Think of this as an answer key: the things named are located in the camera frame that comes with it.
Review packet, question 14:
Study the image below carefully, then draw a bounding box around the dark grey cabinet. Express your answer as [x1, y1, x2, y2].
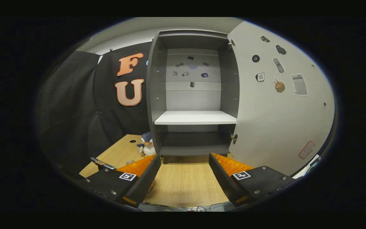
[146, 29, 240, 164]

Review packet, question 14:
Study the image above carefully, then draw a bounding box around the black backdrop cloth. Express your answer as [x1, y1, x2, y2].
[37, 41, 153, 178]

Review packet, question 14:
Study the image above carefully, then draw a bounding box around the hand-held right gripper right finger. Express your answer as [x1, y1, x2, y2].
[208, 153, 295, 207]

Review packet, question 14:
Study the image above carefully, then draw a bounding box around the white cabinet door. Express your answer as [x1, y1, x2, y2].
[227, 21, 335, 177]

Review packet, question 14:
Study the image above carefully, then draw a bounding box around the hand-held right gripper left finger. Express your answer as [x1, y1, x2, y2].
[85, 154, 162, 209]

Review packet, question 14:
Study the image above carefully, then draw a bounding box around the grey metal bar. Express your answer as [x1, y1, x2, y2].
[90, 157, 117, 170]

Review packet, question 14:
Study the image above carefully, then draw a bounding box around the penguin plush toy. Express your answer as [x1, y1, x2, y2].
[137, 132, 156, 157]

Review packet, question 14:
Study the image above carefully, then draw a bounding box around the white cabinet shelf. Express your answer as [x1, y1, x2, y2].
[154, 110, 237, 125]

